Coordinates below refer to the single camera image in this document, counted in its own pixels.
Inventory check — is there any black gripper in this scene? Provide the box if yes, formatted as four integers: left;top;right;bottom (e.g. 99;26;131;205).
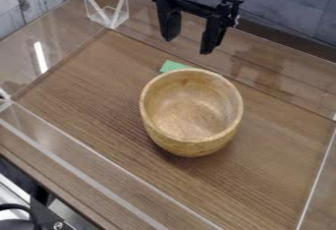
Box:
156;0;244;55

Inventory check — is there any black cable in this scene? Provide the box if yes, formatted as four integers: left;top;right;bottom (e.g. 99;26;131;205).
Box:
0;203;36;223

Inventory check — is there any clear acrylic corner bracket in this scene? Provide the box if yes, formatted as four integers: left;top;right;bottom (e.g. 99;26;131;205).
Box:
84;0;128;29

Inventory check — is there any green flat object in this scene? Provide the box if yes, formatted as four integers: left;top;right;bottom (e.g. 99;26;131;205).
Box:
159;60;189;73

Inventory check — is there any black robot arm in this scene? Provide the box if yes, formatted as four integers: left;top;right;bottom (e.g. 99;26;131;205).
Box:
152;0;244;55

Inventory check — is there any clear acrylic tray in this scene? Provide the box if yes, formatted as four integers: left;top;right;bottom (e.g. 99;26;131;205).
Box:
0;0;336;230

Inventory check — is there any wooden bowl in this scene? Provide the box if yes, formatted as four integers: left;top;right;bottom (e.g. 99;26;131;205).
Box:
139;68;244;157

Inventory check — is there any black metal mount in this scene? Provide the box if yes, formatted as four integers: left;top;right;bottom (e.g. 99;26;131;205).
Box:
31;198;76;230

